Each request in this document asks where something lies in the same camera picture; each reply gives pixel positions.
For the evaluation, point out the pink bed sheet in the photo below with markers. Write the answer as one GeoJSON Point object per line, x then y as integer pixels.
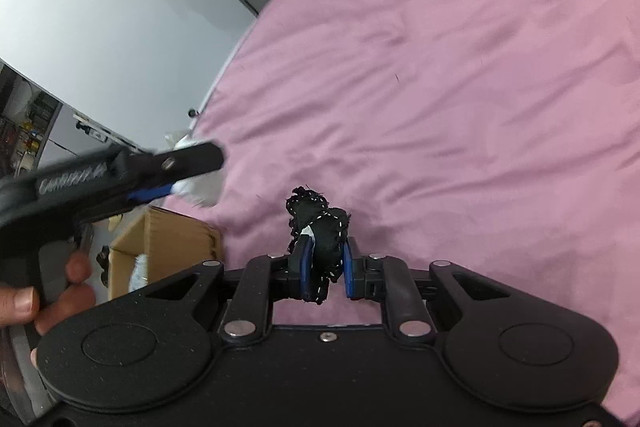
{"type": "Point", "coordinates": [450, 82]}

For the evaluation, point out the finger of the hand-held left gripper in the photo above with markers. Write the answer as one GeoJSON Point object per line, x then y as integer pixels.
{"type": "Point", "coordinates": [190, 162]}
{"type": "Point", "coordinates": [150, 195]}

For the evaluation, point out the row of bottles and jars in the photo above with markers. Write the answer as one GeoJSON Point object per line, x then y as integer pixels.
{"type": "Point", "coordinates": [17, 127]}

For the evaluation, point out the black stitched fabric pouch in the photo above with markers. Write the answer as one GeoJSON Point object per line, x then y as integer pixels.
{"type": "Point", "coordinates": [325, 227]}

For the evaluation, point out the white cloth piece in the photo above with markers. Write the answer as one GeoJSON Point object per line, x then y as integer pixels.
{"type": "Point", "coordinates": [205, 191]}

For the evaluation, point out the light blue plush toy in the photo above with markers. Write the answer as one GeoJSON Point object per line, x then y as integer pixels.
{"type": "Point", "coordinates": [139, 269]}

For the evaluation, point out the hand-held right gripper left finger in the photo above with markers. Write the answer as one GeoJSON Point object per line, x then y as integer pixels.
{"type": "Point", "coordinates": [303, 269]}

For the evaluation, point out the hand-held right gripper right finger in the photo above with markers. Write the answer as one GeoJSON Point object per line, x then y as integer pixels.
{"type": "Point", "coordinates": [351, 274]}

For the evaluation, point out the person's left hand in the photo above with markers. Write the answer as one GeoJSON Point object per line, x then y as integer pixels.
{"type": "Point", "coordinates": [70, 287]}

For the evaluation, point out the brown cardboard box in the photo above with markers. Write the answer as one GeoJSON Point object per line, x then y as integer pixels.
{"type": "Point", "coordinates": [170, 232]}

